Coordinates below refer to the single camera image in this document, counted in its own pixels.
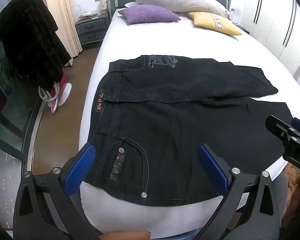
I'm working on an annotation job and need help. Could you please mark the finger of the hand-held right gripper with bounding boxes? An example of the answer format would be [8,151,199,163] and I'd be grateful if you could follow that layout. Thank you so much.
[265,115,300,143]

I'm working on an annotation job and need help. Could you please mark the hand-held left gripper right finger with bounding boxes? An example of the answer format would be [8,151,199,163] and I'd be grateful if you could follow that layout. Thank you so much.
[197,144,282,240]

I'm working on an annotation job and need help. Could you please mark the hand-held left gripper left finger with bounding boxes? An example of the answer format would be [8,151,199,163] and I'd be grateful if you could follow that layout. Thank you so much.
[14,142,105,240]

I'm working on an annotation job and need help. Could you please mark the black denim pants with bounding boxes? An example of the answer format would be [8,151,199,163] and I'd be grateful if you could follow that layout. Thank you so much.
[89,54,294,207]

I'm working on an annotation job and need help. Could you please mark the light blue plastic object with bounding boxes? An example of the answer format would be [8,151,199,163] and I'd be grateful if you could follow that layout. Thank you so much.
[175,229,203,240]

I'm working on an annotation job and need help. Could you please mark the pink white garment steamer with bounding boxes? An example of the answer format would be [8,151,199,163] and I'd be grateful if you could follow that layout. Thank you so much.
[39,71,72,113]

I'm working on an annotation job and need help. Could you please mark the person's leg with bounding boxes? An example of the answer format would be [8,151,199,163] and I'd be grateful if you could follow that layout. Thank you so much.
[100,231,151,240]

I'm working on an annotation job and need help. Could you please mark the glass sliding door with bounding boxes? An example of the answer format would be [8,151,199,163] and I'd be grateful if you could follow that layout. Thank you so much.
[0,25,44,163]

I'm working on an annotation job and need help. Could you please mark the white wardrobe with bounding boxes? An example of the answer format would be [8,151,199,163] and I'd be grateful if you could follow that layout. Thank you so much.
[240,0,300,80]

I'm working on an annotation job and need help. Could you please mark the yellow cushion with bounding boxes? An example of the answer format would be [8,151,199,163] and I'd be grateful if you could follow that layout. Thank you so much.
[188,12,243,36]

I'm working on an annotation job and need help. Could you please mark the black hanging garment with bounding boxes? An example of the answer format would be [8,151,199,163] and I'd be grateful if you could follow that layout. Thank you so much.
[0,0,72,90]

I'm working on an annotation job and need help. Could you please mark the white bed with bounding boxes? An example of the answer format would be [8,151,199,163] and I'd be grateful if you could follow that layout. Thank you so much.
[79,5,300,239]

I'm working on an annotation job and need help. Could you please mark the clear plastic organizer box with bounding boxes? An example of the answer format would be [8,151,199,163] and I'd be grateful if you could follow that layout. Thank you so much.
[78,10,100,20]

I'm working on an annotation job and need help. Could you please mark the beige curtain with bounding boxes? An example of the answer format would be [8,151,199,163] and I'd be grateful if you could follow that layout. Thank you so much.
[39,0,83,55]

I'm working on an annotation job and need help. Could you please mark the purple cushion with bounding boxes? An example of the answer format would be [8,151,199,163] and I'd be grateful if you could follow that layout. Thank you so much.
[118,4,182,24]

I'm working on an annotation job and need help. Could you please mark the white cable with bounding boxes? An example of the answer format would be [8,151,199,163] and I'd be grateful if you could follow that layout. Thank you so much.
[74,4,87,16]

